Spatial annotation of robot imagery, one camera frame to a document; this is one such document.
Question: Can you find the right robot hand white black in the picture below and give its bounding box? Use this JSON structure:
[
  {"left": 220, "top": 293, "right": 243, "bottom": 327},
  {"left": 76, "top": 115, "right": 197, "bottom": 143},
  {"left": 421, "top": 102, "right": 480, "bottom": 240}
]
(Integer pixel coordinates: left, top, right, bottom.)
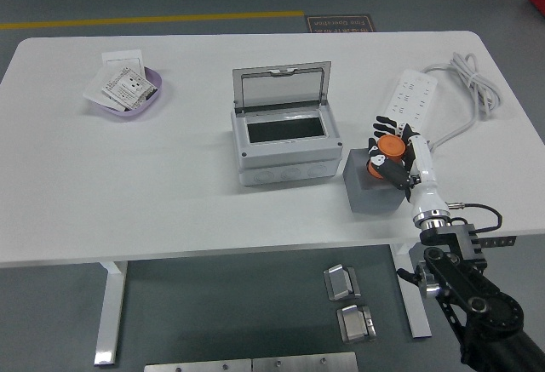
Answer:
[{"left": 366, "top": 114, "right": 448, "bottom": 220}]

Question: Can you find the orange cylinder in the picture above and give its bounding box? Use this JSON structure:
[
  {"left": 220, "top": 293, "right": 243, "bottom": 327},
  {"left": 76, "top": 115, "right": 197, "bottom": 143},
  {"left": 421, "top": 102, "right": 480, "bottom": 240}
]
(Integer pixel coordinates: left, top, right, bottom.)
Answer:
[{"left": 366, "top": 134, "right": 405, "bottom": 180}]

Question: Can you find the white junction box tinted lid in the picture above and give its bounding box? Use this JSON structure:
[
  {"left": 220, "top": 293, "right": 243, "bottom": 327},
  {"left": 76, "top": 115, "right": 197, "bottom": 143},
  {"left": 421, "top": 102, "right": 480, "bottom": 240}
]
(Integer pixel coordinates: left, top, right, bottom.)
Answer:
[{"left": 231, "top": 60, "right": 344, "bottom": 188}]

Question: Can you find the grey cube with round hole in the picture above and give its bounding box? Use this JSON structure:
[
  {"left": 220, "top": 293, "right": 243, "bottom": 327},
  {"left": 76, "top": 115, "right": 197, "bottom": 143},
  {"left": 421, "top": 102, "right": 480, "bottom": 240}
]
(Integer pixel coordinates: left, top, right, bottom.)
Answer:
[{"left": 343, "top": 148, "right": 405, "bottom": 214}]

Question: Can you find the white power strip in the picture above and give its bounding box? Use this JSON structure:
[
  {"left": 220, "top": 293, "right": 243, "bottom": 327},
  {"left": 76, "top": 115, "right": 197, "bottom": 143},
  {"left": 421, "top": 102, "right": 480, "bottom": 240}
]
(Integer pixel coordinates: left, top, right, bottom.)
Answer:
[{"left": 376, "top": 69, "right": 439, "bottom": 135}]

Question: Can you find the white table leg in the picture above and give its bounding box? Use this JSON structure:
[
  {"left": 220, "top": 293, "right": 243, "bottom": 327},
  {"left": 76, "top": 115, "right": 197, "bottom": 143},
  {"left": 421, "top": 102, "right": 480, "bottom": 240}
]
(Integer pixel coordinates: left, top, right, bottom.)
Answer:
[
  {"left": 389, "top": 243, "right": 433, "bottom": 340},
  {"left": 93, "top": 260, "right": 129, "bottom": 367}
]

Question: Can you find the silver metal foot block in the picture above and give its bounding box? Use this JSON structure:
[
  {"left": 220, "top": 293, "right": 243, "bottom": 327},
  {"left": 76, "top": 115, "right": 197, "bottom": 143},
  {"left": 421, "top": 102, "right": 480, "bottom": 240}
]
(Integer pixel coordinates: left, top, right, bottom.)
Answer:
[
  {"left": 336, "top": 303, "right": 378, "bottom": 344},
  {"left": 323, "top": 264, "right": 362, "bottom": 303}
]

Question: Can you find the dark floor sign orange text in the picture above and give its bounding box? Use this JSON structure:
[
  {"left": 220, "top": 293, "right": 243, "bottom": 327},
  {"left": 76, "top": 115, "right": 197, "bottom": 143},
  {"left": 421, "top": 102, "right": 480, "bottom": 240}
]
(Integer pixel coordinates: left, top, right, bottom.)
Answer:
[{"left": 304, "top": 14, "right": 378, "bottom": 34}]

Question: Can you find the grey metal plate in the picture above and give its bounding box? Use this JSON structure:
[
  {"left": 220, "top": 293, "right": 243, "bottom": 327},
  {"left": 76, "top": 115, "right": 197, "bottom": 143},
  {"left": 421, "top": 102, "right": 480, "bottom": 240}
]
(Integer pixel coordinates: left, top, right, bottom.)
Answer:
[
  {"left": 251, "top": 351, "right": 359, "bottom": 372},
  {"left": 143, "top": 358, "right": 252, "bottom": 372}
]

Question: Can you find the purple tray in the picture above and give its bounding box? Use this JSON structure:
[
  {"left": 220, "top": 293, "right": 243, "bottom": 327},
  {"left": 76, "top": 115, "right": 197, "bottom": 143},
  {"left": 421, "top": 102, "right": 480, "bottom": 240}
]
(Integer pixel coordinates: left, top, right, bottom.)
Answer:
[{"left": 87, "top": 65, "right": 165, "bottom": 123}]

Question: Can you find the white socket panel with label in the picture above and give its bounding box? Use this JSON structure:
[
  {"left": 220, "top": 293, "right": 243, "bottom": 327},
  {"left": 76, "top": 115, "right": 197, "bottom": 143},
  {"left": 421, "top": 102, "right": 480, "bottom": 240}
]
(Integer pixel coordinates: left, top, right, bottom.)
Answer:
[{"left": 100, "top": 66, "right": 158, "bottom": 112}]

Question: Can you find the yellow floor tape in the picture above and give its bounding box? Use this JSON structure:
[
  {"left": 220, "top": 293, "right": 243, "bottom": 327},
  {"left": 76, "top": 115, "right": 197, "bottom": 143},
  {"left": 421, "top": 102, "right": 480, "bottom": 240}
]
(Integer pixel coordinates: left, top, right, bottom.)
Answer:
[{"left": 0, "top": 9, "right": 306, "bottom": 31}]

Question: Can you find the white card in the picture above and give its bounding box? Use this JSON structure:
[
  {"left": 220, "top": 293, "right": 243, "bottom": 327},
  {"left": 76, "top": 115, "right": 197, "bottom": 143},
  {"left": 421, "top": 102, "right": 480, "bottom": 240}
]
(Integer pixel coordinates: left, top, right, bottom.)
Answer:
[{"left": 83, "top": 67, "right": 129, "bottom": 112}]

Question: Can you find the white power cord with plug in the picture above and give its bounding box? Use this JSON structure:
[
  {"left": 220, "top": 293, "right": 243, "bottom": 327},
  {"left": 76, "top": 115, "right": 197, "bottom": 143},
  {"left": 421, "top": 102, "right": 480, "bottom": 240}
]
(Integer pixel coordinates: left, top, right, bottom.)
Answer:
[{"left": 420, "top": 51, "right": 503, "bottom": 152}]

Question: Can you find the black bracket under table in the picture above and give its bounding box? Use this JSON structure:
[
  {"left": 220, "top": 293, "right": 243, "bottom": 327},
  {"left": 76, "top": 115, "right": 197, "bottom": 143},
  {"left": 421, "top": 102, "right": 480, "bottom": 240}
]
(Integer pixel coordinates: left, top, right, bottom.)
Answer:
[{"left": 479, "top": 237, "right": 517, "bottom": 249}]

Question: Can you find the white wall switch plate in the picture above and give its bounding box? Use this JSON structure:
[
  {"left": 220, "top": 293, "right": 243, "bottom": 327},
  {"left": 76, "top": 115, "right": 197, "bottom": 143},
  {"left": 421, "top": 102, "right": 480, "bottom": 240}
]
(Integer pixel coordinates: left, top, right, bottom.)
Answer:
[{"left": 100, "top": 49, "right": 146, "bottom": 76}]

